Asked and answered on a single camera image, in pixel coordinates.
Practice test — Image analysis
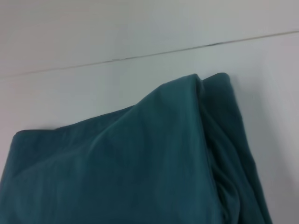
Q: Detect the blue t-shirt with FREE print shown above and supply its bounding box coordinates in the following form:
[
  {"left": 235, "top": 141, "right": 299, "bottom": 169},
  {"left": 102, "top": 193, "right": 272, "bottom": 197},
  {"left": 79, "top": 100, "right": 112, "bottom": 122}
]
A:
[{"left": 0, "top": 72, "right": 274, "bottom": 224}]

